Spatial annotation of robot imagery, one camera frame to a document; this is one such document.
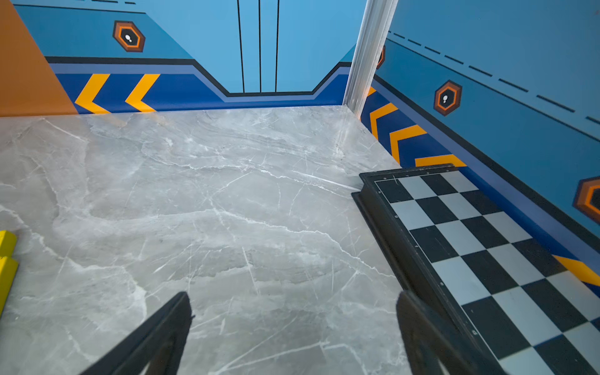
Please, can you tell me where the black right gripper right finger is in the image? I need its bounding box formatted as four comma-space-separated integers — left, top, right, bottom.
396, 291, 505, 374

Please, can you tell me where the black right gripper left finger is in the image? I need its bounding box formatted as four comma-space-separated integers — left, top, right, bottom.
83, 292, 193, 374

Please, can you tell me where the yellow block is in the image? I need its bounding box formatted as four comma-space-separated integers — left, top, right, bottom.
0, 256, 19, 314
0, 231, 17, 258

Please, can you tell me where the yellow block top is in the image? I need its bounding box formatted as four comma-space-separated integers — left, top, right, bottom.
0, 231, 17, 258

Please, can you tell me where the black white chessboard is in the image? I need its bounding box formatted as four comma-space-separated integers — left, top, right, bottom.
354, 165, 599, 374

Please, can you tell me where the right corner aluminium post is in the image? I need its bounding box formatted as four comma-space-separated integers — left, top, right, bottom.
342, 0, 398, 118

